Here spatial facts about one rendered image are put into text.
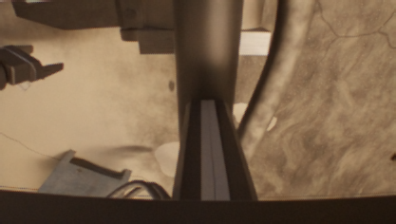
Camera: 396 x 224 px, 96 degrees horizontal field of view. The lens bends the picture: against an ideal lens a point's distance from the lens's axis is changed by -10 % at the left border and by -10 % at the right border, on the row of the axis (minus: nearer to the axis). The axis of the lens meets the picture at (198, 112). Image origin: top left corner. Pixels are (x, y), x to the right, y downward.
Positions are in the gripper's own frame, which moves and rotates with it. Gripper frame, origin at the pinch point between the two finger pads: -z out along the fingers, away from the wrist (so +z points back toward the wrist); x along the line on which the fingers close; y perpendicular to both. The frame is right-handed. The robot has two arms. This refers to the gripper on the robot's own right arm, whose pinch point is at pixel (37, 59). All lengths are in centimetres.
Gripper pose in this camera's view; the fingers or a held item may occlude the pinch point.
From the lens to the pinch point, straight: 64.7
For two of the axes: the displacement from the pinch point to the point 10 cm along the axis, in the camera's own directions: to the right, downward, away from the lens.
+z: -2.5, 4.3, -8.7
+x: 8.8, 4.8, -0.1
